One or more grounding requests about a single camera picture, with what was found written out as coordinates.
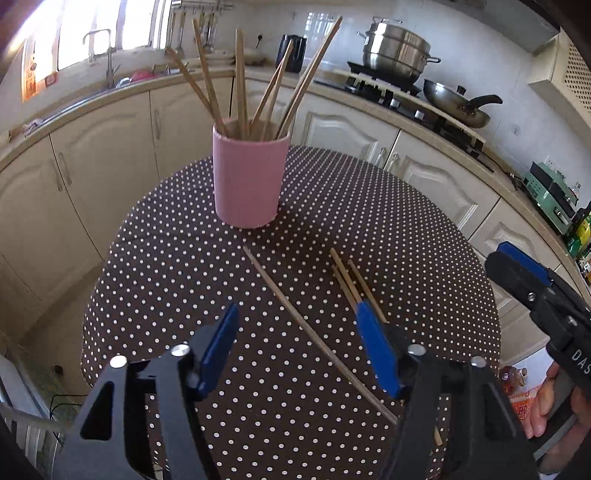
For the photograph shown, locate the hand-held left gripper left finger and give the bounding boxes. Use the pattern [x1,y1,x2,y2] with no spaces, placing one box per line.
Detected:
[55,302,241,480]

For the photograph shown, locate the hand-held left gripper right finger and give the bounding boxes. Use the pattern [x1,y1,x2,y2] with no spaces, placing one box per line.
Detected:
[355,300,541,480]

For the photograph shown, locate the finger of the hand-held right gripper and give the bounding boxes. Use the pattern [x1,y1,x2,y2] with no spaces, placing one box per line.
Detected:
[485,251,591,352]
[498,241,591,324]

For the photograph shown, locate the slim brown chopstick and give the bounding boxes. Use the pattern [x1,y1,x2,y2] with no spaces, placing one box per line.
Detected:
[348,259,389,325]
[329,248,366,302]
[331,265,359,308]
[243,246,399,425]

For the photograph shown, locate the pink cup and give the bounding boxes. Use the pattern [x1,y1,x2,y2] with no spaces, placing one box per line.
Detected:
[212,117,291,229]

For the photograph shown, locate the bunch of wooden chopsticks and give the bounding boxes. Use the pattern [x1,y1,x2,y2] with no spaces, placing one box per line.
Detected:
[165,16,343,141]

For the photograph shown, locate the hanging kitchen utensils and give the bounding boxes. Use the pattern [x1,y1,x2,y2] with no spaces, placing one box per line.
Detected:
[166,9,220,54]

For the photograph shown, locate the person's right hand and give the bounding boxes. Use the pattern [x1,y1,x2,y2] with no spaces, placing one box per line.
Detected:
[526,362,575,438]

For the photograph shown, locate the green yellow packets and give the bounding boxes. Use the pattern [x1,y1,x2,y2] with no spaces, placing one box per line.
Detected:
[566,208,591,259]

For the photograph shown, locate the green countertop appliance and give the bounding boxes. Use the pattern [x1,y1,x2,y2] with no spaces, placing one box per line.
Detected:
[522,161,580,234]

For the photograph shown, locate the orange snack packet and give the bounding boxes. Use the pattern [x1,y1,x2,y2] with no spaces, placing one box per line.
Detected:
[505,392,539,425]

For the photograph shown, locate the brown polka-dot tablecloth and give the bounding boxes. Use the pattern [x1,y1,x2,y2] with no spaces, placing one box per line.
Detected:
[81,145,502,480]

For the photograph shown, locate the cream lattice cover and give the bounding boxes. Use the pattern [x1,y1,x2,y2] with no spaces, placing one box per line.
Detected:
[529,32,591,121]

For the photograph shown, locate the black gas stove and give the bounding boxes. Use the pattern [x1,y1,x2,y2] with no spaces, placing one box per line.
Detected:
[314,60,495,171]

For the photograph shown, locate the white plastic rack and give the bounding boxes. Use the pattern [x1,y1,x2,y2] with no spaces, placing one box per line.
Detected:
[0,355,70,462]

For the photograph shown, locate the cream kitchen cabinets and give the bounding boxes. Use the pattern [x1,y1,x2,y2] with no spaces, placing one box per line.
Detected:
[0,76,591,416]

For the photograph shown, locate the stainless steel steamer pot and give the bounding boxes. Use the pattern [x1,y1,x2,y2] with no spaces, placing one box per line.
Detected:
[356,16,441,86]

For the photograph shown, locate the beige countertop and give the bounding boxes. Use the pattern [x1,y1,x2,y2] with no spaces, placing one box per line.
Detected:
[0,62,591,296]

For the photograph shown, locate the steel sink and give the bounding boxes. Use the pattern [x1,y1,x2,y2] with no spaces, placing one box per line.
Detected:
[69,65,185,104]

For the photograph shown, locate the flat beige board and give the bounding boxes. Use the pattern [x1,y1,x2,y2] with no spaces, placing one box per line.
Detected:
[217,48,269,65]

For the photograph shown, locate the black electric kettle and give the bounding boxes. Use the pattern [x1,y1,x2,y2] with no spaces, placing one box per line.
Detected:
[276,34,308,73]

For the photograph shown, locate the chrome faucet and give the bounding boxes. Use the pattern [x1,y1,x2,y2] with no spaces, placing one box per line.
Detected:
[83,28,122,88]

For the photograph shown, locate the orange window sticker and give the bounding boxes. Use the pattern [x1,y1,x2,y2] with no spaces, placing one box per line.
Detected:
[23,39,58,102]

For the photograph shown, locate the kitchen window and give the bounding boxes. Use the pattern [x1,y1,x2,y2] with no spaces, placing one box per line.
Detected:
[18,0,167,100]

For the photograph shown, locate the steel wok black handle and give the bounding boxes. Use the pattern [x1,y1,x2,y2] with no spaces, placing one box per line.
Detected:
[422,78,503,129]

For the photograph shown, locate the hanging utensil rail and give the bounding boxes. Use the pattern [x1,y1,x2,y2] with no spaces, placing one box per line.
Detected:
[168,0,234,12]

